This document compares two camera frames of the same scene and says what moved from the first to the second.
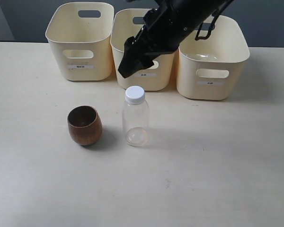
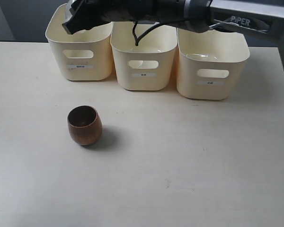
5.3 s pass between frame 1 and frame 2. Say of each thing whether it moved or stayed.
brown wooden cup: stayed
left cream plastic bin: stayed
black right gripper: moved
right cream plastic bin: stayed
